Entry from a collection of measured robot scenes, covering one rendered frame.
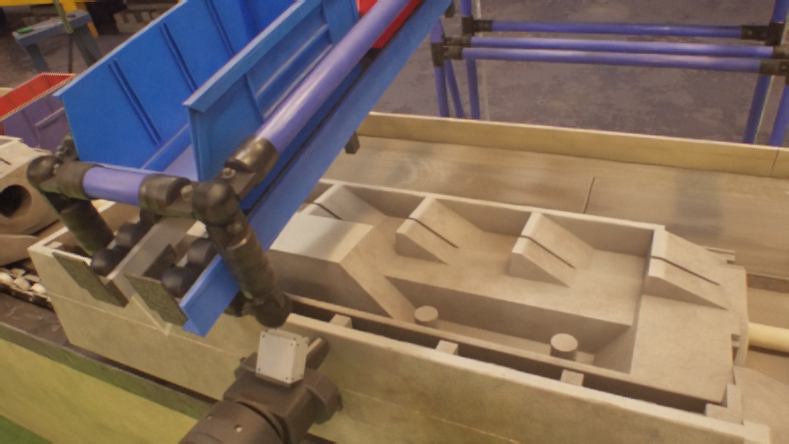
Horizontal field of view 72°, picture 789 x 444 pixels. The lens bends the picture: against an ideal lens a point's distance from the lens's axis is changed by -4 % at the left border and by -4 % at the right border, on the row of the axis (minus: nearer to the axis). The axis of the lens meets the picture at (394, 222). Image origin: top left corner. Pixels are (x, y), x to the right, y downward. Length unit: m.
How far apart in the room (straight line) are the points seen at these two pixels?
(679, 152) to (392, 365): 0.88
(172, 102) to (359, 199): 0.42
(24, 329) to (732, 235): 1.36
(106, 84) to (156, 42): 0.08
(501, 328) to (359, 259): 0.22
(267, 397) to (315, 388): 0.05
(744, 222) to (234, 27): 0.95
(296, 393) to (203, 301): 0.15
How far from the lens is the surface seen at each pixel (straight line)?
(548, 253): 0.81
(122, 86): 0.62
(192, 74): 0.68
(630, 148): 1.33
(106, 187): 0.53
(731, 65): 1.39
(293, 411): 0.58
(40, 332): 1.28
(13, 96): 2.28
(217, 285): 0.50
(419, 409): 0.67
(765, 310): 1.06
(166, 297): 0.50
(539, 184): 1.27
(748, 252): 1.16
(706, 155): 1.33
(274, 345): 0.58
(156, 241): 0.61
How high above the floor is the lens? 1.48
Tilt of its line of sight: 38 degrees down
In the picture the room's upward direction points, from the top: 11 degrees counter-clockwise
